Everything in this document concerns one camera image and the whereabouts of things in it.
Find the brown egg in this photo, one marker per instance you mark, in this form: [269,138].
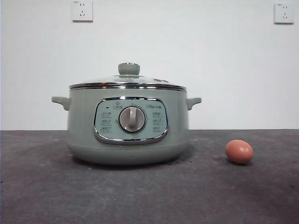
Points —
[239,152]

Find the white wall socket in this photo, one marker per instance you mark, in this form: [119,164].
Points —
[284,13]
[82,11]

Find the glass lid with green knob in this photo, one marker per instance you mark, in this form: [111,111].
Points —
[129,68]

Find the green electric cooking pot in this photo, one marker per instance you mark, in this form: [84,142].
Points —
[81,116]

